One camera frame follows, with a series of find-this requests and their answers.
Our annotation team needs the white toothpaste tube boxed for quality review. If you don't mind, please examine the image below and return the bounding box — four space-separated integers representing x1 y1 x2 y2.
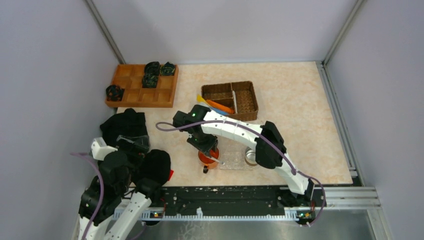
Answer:
199 154 225 166

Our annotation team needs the orange translucent plastic mug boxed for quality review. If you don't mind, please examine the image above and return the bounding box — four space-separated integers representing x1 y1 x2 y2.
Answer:
197 148 220 174

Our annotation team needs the clear textured plastic tray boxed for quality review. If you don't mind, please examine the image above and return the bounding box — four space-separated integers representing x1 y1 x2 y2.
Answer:
218 141 258 171

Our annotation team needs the metal cup orange base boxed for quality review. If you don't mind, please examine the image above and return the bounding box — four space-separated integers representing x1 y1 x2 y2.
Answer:
244 147 258 167

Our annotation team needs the brown wicker divided basket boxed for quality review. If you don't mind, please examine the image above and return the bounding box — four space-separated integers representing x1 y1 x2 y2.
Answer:
201 81 259 122

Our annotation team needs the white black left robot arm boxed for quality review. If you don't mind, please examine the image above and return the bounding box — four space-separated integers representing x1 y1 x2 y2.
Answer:
74 135 164 240

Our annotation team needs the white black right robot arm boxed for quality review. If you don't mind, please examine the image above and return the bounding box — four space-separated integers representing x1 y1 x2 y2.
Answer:
172 104 315 200

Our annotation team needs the blue toothbrush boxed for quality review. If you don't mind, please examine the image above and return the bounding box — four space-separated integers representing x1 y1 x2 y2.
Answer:
210 107 230 116

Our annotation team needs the orange toothbrush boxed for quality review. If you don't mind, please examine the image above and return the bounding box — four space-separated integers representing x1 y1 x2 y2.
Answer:
206 99 235 115

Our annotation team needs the yellow toothbrush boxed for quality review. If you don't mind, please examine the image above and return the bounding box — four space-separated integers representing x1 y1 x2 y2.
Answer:
196 94 208 104

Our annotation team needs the orange wooden compartment tray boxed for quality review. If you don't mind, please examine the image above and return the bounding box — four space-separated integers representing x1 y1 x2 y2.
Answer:
104 63 179 108

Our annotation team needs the black cloth pile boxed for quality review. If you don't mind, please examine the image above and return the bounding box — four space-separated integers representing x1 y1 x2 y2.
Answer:
99 108 171 186

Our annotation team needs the red small object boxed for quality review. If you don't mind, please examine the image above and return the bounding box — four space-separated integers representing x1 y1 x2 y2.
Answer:
168 169 174 181

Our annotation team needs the black orange rolled sock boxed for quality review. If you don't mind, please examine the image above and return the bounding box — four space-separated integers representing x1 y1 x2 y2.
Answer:
105 84 125 102

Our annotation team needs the black patterned rolled sock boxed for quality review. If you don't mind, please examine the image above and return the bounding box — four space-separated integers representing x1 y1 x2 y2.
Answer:
141 74 159 89

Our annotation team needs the black green rolled sock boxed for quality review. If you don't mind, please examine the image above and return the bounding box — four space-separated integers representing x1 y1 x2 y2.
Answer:
159 61 176 76

